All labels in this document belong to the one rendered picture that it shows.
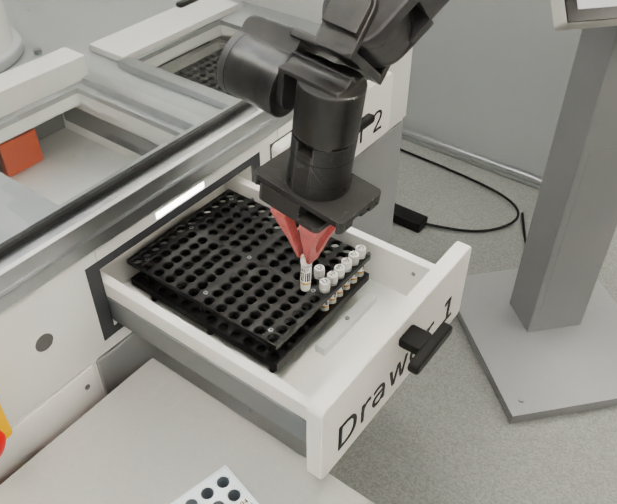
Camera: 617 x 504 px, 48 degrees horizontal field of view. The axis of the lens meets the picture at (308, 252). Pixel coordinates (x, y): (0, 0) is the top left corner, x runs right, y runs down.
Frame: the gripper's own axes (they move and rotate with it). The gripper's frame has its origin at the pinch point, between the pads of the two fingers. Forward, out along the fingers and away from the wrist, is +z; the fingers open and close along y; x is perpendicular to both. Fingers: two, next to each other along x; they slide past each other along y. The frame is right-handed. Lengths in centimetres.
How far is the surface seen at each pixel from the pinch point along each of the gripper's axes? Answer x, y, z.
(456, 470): -50, -16, 96
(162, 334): 10.7, 10.2, 12.3
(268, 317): 3.7, 1.3, 8.1
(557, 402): -81, -27, 92
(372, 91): -41.6, 19.5, 8.3
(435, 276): -10.0, -10.0, 3.8
